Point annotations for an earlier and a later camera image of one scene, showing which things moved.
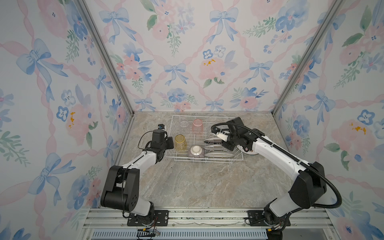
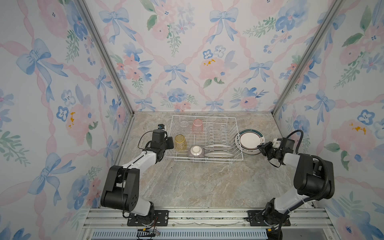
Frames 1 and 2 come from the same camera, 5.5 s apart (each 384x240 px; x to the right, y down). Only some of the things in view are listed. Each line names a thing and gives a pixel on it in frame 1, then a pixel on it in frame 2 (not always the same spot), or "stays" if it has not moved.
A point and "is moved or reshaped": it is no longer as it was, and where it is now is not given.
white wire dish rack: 194,140 stays
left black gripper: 169,139 stays
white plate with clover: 216,148 stays
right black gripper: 229,147 -> 264,147
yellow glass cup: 180,143 stays
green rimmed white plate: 215,141 is moved or reshaped
